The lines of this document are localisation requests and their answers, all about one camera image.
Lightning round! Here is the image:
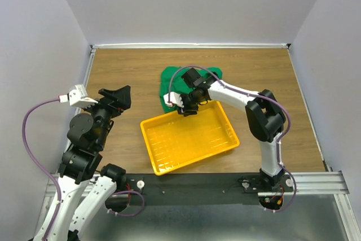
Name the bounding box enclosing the aluminium front rail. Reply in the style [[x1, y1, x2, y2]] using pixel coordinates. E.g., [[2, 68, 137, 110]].
[[45, 172, 349, 198]]

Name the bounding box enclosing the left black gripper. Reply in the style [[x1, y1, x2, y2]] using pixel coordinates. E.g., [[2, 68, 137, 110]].
[[81, 84, 131, 148]]

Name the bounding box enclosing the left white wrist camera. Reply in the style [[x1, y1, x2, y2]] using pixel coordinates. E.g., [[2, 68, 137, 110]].
[[59, 84, 98, 109]]

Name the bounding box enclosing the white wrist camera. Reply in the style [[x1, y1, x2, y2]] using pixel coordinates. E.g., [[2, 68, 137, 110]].
[[163, 91, 184, 108], [59, 84, 98, 109]]

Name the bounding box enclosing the yellow plastic tray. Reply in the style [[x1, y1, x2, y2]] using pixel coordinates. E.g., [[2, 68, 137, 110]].
[[140, 101, 240, 176]]

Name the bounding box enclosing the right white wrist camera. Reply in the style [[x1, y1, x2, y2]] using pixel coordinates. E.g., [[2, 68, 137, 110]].
[[163, 91, 184, 108]]

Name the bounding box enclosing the green t shirt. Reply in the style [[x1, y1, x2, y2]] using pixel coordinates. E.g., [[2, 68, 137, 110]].
[[159, 65, 223, 113]]

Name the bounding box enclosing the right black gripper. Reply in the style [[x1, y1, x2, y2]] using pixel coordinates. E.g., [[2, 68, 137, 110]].
[[174, 91, 201, 117]]

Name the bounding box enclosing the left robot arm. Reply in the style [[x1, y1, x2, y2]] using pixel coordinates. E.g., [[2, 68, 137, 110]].
[[34, 85, 131, 240]]

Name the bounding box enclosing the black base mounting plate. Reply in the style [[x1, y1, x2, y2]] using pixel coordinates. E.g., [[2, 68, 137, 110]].
[[125, 172, 293, 207]]

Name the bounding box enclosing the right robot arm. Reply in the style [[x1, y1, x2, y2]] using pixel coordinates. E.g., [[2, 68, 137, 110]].
[[164, 65, 289, 191]]

